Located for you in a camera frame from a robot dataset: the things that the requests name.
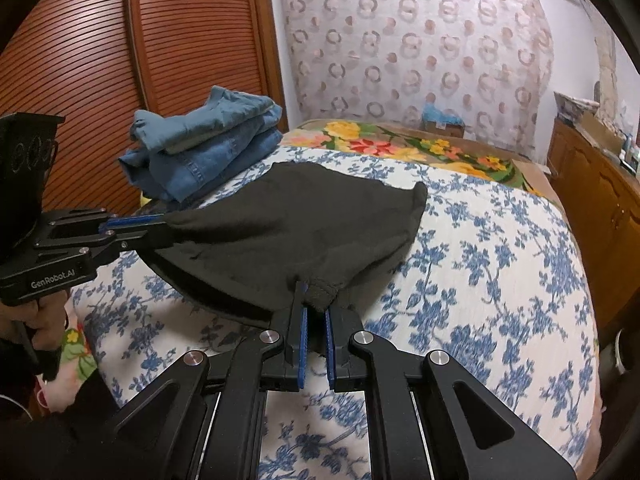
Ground patterned flat box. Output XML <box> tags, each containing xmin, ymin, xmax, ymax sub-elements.
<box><xmin>554</xmin><ymin>91</ymin><xmax>600</xmax><ymax>124</ymax></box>

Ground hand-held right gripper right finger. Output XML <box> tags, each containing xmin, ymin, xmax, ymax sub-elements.
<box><xmin>324</xmin><ymin>305</ymin><xmax>576</xmax><ymax>480</ymax></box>

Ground open cardboard box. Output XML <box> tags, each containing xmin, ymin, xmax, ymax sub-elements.
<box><xmin>575</xmin><ymin>110</ymin><xmax>626</xmax><ymax>154</ymax></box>

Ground grey trash bin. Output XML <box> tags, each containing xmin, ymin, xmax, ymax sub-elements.
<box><xmin>607</xmin><ymin>329</ymin><xmax>632</xmax><ymax>377</ymax></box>

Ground light blue folded jeans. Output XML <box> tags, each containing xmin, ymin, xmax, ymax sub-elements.
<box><xmin>130</xmin><ymin>85</ymin><xmax>283</xmax><ymax>155</ymax></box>

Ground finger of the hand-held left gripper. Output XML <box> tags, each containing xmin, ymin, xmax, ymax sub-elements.
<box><xmin>32</xmin><ymin>225</ymin><xmax>171</xmax><ymax>263</ymax></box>
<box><xmin>45</xmin><ymin>207</ymin><xmax>168</xmax><ymax>236</ymax></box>

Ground colourful floral blanket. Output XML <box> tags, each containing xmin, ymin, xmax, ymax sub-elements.
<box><xmin>60</xmin><ymin>119</ymin><xmax>608</xmax><ymax>383</ymax></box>

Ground cardboard box with blue bag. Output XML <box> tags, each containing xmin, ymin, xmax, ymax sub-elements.
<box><xmin>422</xmin><ymin>104</ymin><xmax>466</xmax><ymax>139</ymax></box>

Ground person's left hand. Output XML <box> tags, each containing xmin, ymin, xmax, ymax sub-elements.
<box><xmin>22</xmin><ymin>296</ymin><xmax>71</xmax><ymax>355</ymax></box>

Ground sheer ring-patterned curtain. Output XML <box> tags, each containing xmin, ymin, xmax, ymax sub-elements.
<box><xmin>270</xmin><ymin>0</ymin><xmax>557</xmax><ymax>162</ymax></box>

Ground tied beige curtain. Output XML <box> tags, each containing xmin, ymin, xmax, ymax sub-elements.
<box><xmin>595</xmin><ymin>25</ymin><xmax>632</xmax><ymax>127</ymax></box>

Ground black pants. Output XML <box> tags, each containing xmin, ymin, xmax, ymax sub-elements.
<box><xmin>140</xmin><ymin>161</ymin><xmax>428</xmax><ymax>328</ymax></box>

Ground wooden cabinet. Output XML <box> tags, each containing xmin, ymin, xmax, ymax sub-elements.
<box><xmin>547</xmin><ymin>120</ymin><xmax>640</xmax><ymax>332</ymax></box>

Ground blue floral white blanket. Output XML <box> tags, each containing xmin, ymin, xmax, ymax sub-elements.
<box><xmin>72</xmin><ymin>145</ymin><xmax>601</xmax><ymax>480</ymax></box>

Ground dark blue folded jeans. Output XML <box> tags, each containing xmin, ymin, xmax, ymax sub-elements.
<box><xmin>117</xmin><ymin>127</ymin><xmax>282</xmax><ymax>204</ymax></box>

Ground row of toiletry bottles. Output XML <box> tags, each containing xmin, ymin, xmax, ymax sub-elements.
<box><xmin>620</xmin><ymin>129</ymin><xmax>640</xmax><ymax>177</ymax></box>

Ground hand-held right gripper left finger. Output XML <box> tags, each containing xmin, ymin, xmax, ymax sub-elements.
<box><xmin>107</xmin><ymin>280</ymin><xmax>311</xmax><ymax>480</ymax></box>

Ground wooden louvered wardrobe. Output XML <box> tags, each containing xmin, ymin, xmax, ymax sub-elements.
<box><xmin>0</xmin><ymin>0</ymin><xmax>289</xmax><ymax>217</ymax></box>

